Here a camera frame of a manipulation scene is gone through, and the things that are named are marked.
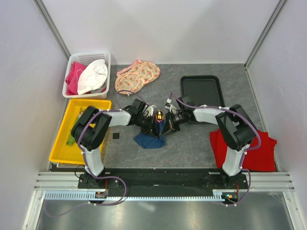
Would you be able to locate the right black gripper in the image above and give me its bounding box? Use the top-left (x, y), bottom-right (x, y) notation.
top-left (160, 110), bottom-right (187, 137)

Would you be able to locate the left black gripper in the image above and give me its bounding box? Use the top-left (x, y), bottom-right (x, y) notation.
top-left (136, 115), bottom-right (160, 139)

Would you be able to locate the blue paper napkin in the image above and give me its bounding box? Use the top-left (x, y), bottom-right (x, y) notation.
top-left (134, 119), bottom-right (166, 149)

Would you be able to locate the iridescent gold spoon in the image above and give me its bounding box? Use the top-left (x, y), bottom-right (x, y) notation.
top-left (155, 110), bottom-right (164, 121)

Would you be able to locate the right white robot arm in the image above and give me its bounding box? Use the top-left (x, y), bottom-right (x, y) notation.
top-left (160, 98), bottom-right (260, 189)

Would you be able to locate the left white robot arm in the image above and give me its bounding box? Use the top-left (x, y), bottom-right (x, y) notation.
top-left (71, 99), bottom-right (159, 188)

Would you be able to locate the small black square marker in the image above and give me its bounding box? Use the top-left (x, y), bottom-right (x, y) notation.
top-left (113, 133), bottom-right (120, 139)

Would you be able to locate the black plastic tray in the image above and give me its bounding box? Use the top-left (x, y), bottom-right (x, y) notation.
top-left (180, 75), bottom-right (225, 107)

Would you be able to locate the patterned peach oven mitt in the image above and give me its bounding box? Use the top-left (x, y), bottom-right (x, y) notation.
top-left (115, 60), bottom-right (161, 95)

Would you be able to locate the white cloth cap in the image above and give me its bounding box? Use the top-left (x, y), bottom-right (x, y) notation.
top-left (77, 59), bottom-right (108, 95)

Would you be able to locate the yellow plastic bin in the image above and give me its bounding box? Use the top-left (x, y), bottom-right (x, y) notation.
top-left (49, 99), bottom-right (112, 165)

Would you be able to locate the pink cloth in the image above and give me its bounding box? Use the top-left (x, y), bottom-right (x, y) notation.
top-left (65, 61), bottom-right (87, 95)

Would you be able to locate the red folded cloth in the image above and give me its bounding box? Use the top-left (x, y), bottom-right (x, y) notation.
top-left (210, 129), bottom-right (277, 172)

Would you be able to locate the white perforated basket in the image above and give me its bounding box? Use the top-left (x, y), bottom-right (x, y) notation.
top-left (62, 51), bottom-right (111, 100)

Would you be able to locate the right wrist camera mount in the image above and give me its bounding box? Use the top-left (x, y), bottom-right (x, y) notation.
top-left (165, 98), bottom-right (177, 114)

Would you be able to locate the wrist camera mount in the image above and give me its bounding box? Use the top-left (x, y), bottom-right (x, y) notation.
top-left (165, 98), bottom-right (177, 114)
top-left (143, 105), bottom-right (157, 117)

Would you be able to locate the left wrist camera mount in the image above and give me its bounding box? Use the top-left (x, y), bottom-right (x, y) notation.
top-left (143, 105), bottom-right (157, 117)

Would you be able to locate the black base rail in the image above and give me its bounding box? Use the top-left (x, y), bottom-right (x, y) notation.
top-left (78, 168), bottom-right (248, 190)

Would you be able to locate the white toothed cable duct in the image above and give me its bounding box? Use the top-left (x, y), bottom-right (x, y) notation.
top-left (45, 190), bottom-right (226, 202)

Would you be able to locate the green handled tool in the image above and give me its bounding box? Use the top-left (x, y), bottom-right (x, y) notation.
top-left (66, 111), bottom-right (83, 146)

